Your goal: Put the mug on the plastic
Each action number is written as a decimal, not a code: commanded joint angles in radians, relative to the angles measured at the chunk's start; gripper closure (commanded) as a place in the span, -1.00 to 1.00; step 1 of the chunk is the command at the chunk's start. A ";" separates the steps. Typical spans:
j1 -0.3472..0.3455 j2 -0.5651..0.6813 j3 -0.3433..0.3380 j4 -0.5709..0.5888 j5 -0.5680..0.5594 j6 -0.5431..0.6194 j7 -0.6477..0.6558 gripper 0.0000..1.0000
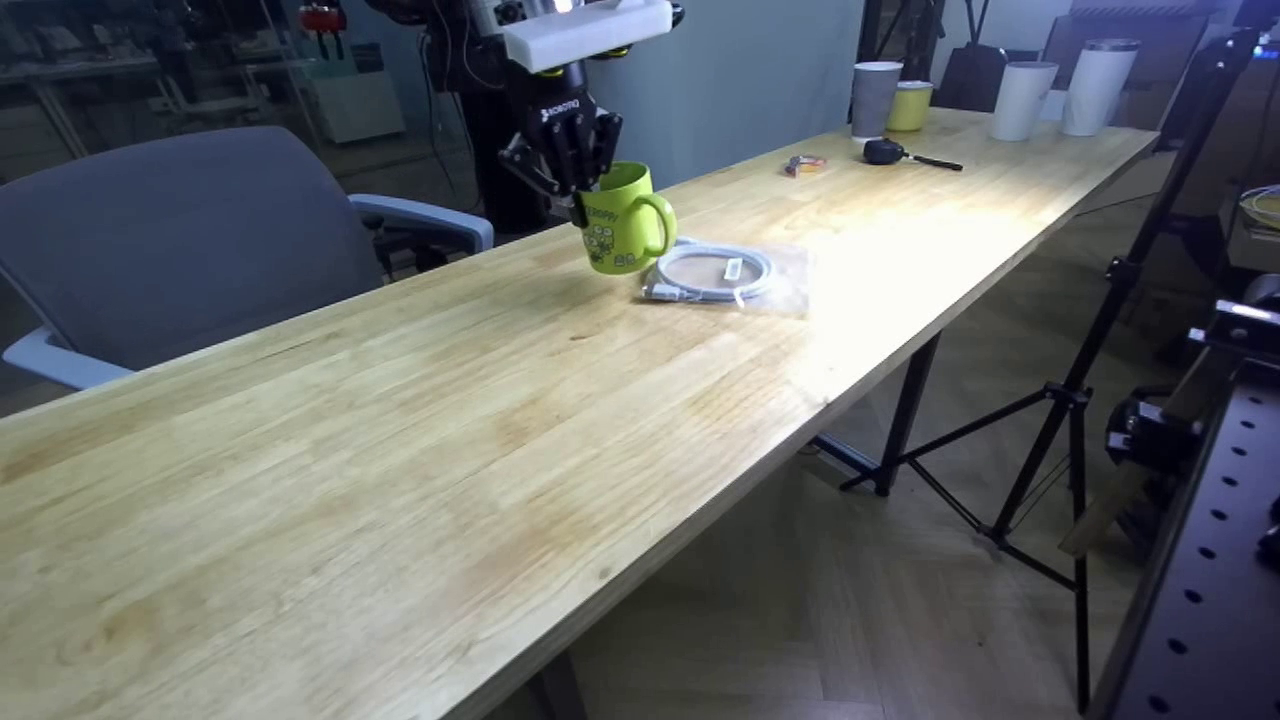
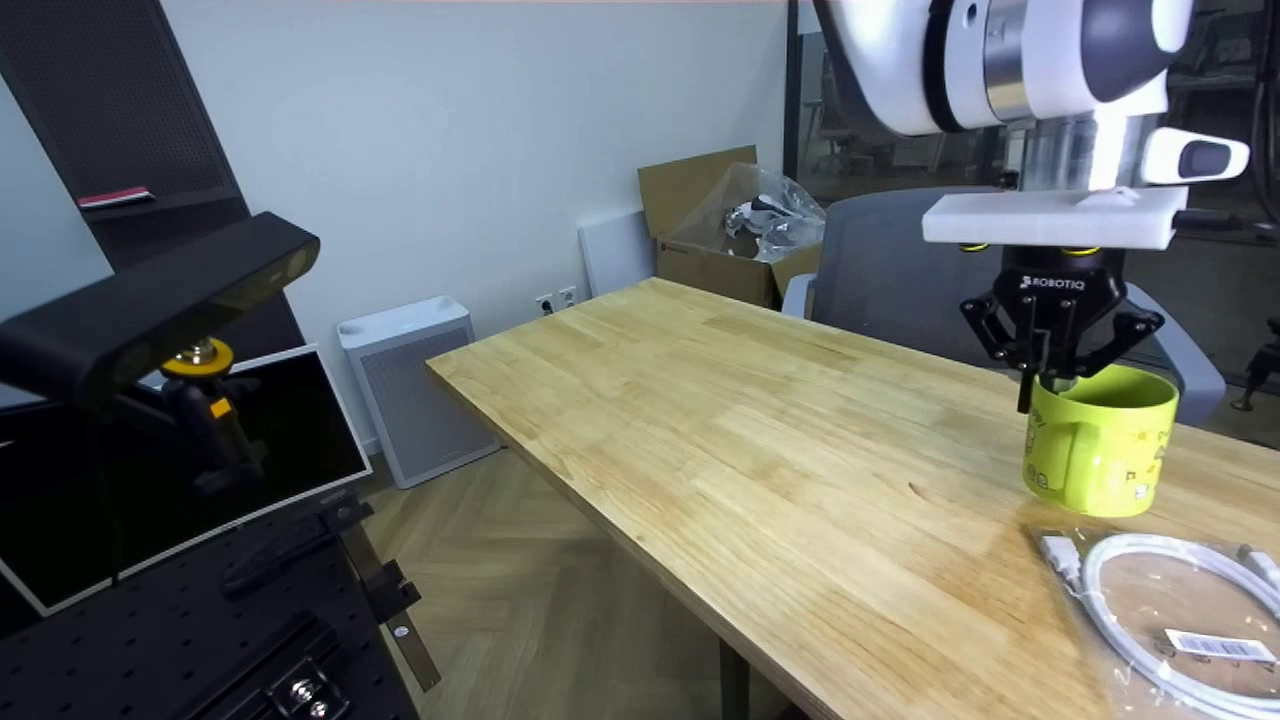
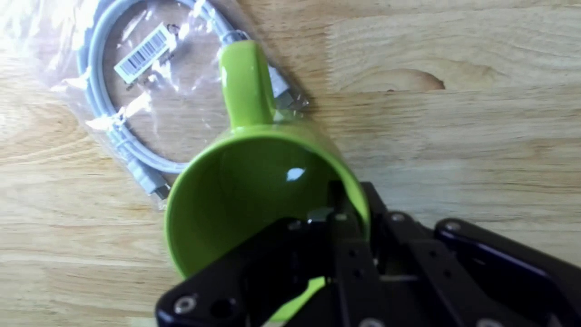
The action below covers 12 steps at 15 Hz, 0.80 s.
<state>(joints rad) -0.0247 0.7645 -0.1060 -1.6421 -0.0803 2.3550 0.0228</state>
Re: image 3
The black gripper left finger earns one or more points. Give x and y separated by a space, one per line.
254 266

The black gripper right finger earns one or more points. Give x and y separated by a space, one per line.
483 279

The clear plastic bag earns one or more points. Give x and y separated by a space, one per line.
54 37

